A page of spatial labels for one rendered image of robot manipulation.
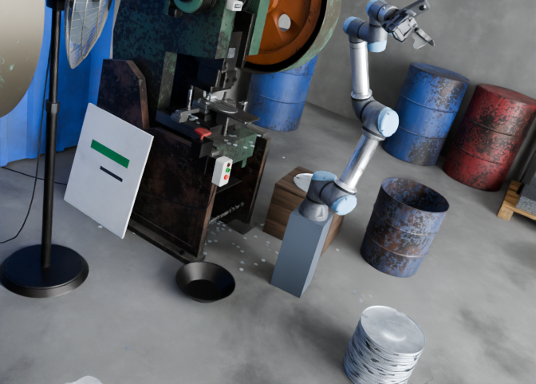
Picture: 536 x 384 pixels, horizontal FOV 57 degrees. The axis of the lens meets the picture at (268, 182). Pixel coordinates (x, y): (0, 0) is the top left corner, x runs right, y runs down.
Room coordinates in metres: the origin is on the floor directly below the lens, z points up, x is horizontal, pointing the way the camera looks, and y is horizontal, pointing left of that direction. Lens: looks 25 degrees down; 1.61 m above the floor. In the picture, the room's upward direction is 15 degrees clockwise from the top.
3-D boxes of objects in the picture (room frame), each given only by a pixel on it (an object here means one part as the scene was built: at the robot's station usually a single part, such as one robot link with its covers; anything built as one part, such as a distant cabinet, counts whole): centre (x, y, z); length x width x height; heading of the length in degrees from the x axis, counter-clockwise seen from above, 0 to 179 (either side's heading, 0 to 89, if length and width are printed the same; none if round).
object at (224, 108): (2.49, 0.27, 0.72); 0.25 x 0.14 x 0.14; 65
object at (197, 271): (1.98, 0.18, 0.04); 0.30 x 0.30 x 0.07
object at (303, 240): (2.23, -0.26, 0.23); 0.18 x 0.18 x 0.45; 72
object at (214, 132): (2.56, 0.43, 0.68); 0.45 x 0.30 x 0.06; 155
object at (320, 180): (2.22, -0.26, 0.62); 0.13 x 0.12 x 0.14; 38
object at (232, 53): (2.54, 0.39, 1.04); 0.17 x 0.15 x 0.30; 65
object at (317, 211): (2.23, -0.26, 0.50); 0.15 x 0.15 x 0.10
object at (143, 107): (2.38, 0.67, 0.45); 0.92 x 0.12 x 0.90; 65
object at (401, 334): (1.74, -0.69, 0.25); 0.29 x 0.29 x 0.01
